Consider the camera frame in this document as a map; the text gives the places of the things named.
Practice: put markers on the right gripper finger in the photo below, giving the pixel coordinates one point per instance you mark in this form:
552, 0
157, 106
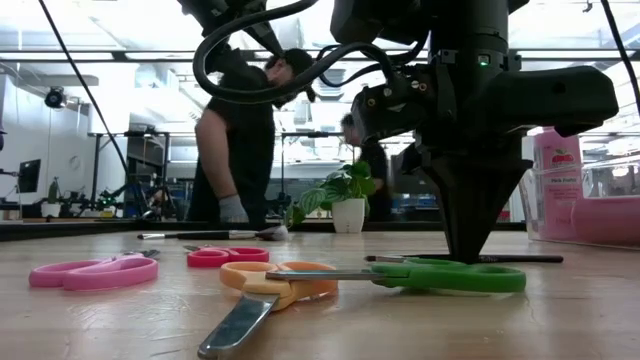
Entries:
487, 200
450, 200

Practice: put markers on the thin black paintbrush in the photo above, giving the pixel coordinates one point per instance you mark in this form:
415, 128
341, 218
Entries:
525, 259

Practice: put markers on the light pink paint bottle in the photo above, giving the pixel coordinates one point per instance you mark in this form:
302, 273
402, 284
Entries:
560, 200

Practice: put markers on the green scissors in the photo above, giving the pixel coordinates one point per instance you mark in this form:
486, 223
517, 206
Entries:
450, 280

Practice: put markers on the red paint bottle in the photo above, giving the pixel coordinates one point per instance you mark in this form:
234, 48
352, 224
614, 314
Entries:
610, 220

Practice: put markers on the orange scissors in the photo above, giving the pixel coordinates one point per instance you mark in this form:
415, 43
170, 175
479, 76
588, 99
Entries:
245, 280

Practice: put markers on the black brush fluffy grey bristles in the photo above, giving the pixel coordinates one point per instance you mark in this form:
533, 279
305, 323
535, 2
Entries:
210, 235

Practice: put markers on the red scissors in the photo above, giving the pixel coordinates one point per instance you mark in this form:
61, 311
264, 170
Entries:
205, 259

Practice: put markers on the pink scissors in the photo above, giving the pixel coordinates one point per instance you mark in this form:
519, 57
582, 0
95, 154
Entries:
100, 275

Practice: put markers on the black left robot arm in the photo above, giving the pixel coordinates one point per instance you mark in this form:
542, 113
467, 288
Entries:
215, 12

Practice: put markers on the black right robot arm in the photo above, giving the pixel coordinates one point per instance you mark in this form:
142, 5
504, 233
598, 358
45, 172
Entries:
470, 30

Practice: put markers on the clear plastic bin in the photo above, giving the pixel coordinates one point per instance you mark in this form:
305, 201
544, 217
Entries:
529, 215

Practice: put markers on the person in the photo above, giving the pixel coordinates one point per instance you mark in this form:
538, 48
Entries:
377, 170
240, 140

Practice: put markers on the green plant in white pot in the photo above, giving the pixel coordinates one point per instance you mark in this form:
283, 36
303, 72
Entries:
348, 217

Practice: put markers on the small cactus in white pot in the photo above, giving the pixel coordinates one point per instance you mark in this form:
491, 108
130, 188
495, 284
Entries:
51, 210

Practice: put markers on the black ceiling spotlight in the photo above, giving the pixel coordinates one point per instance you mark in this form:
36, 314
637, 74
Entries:
54, 98

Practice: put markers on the small black monitor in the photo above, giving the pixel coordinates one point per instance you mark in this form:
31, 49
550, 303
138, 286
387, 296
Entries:
30, 176

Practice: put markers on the black aluminium table frame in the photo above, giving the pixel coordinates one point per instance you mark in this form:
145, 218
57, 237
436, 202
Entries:
400, 226

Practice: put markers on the black background workstation frame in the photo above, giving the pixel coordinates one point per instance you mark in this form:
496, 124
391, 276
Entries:
95, 165

